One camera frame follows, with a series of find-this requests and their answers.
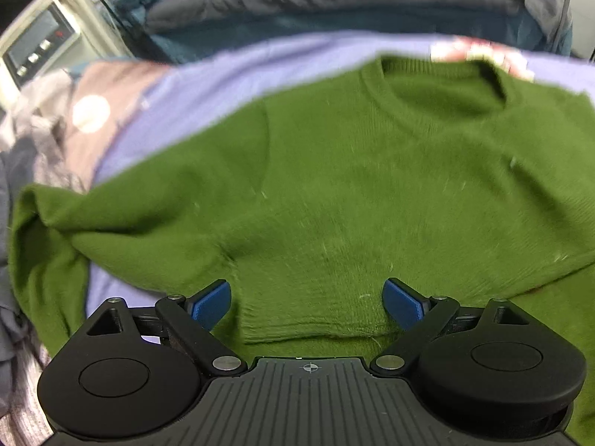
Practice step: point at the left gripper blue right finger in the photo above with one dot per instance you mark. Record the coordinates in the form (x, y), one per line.
(404, 305)

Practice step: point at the pink grey clothes pile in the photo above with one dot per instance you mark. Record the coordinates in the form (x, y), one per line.
(71, 118)

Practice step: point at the dark grey garment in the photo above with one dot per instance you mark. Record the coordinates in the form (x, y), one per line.
(16, 172)

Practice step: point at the green knit sweater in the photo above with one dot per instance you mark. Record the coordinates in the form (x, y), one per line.
(471, 186)

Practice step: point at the purple floral bed sheet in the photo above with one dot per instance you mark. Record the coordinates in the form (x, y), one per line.
(191, 98)

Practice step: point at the white control panel cabinet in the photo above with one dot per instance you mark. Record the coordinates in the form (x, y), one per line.
(51, 34)

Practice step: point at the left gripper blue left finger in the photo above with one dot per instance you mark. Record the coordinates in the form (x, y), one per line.
(209, 306)

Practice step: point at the striped grey garment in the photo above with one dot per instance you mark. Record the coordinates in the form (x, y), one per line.
(24, 423)

